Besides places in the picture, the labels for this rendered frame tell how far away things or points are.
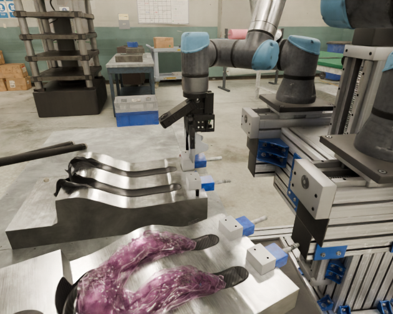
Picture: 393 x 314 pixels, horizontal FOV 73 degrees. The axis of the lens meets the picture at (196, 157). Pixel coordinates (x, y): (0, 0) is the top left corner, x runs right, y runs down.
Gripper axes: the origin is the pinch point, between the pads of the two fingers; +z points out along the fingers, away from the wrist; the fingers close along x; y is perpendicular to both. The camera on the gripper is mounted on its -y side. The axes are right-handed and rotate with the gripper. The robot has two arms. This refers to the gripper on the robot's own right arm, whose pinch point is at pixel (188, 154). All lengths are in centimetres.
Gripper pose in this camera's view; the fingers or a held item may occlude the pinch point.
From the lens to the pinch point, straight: 85.0
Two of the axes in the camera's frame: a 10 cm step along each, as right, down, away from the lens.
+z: 0.0, 9.0, 4.4
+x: -2.0, -4.3, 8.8
